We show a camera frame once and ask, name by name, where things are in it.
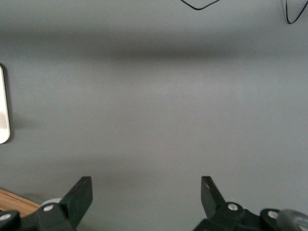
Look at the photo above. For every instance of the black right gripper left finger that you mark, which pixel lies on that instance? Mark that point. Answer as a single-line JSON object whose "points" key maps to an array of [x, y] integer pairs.
{"points": [[77, 204]]}

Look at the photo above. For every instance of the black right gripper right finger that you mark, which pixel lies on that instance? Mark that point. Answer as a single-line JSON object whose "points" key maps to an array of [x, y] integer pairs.
{"points": [[213, 202]]}

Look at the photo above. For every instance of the light wooden board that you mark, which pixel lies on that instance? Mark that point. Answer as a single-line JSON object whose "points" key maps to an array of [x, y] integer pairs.
{"points": [[14, 202]]}

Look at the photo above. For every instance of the white tray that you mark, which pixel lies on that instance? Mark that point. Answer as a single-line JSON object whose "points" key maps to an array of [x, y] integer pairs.
{"points": [[3, 108]]}

